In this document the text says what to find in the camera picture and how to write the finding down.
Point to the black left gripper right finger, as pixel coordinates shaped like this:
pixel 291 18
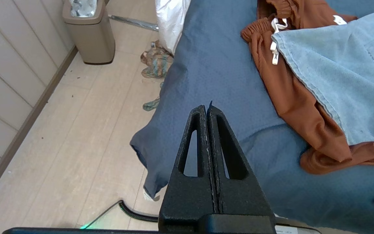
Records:
pixel 242 198

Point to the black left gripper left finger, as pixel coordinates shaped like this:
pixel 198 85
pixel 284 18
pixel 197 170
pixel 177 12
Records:
pixel 187 198

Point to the rust brown shorts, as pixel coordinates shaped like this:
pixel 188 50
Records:
pixel 291 97

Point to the light blue denim jeans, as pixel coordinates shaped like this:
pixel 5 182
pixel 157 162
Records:
pixel 346 71

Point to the teal brown patterned slipper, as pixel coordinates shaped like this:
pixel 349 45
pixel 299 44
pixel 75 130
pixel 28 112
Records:
pixel 151 104

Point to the blue bed sheet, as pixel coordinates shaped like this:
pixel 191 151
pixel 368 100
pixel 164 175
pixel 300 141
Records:
pixel 219 71

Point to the teal patterned cloth on floor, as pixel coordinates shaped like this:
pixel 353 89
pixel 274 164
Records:
pixel 157 61

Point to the brown trash bin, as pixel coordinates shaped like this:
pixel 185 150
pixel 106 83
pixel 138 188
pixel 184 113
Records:
pixel 93 40

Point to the grey metal rod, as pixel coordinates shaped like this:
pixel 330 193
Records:
pixel 133 22

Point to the white plastic bin bag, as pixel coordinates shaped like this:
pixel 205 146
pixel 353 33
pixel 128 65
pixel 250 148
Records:
pixel 82 7

